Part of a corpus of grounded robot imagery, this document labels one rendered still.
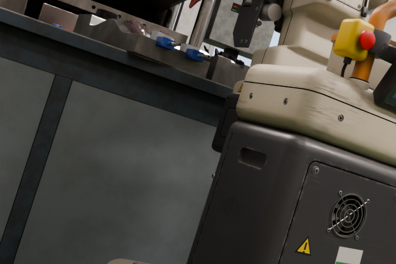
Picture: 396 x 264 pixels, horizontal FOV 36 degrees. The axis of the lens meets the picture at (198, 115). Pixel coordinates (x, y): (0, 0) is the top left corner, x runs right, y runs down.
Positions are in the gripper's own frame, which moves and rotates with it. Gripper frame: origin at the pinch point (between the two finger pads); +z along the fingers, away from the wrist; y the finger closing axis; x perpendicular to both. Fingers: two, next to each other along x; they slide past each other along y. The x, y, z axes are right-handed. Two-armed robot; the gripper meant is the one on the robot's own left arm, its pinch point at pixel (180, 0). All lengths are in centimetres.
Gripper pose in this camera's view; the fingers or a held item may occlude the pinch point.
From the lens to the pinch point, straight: 184.5
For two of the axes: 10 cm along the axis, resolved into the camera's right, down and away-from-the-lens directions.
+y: -8.4, -2.8, -4.6
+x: 2.6, 5.3, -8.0
